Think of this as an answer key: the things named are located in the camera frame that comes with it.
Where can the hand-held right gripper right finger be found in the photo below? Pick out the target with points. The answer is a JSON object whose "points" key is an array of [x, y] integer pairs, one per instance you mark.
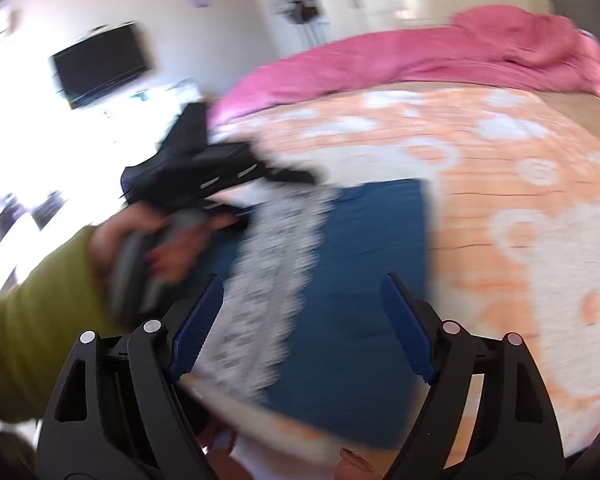
{"points": [[405, 330]]}

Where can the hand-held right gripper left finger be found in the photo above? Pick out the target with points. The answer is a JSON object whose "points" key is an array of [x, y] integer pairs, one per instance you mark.
{"points": [[200, 325]]}

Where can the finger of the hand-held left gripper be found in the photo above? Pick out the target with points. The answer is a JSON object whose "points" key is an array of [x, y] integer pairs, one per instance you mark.
{"points": [[227, 215], [290, 175]]}

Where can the blue denim pants lace hem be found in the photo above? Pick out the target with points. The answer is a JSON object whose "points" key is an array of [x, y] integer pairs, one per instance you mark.
{"points": [[360, 310]]}

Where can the person's left forearm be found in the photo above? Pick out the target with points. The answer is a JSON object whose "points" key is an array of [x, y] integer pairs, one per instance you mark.
{"points": [[30, 335]]}

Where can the person's left hand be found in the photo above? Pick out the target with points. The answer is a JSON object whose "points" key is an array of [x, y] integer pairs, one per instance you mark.
{"points": [[175, 260]]}

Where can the person's right hand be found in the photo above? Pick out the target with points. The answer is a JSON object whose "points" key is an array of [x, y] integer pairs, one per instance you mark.
{"points": [[357, 465]]}

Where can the teal container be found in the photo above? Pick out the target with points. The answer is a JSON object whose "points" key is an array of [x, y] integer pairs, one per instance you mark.
{"points": [[141, 96]]}

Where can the pink duvet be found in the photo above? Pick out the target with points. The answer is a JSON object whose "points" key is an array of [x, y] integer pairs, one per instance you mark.
{"points": [[380, 60]]}

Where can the white door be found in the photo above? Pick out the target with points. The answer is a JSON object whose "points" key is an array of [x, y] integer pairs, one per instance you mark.
{"points": [[285, 25]]}

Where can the orange and white printed blanket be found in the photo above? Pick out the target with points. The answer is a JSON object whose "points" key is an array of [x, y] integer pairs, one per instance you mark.
{"points": [[505, 185]]}

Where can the beige bed sheet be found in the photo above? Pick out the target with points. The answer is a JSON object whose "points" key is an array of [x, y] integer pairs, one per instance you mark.
{"points": [[590, 107]]}

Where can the grey quilted headboard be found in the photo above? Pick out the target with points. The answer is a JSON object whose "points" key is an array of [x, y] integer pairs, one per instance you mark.
{"points": [[572, 7]]}

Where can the black wall television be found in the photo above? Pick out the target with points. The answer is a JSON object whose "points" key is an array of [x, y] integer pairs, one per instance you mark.
{"points": [[100, 65]]}

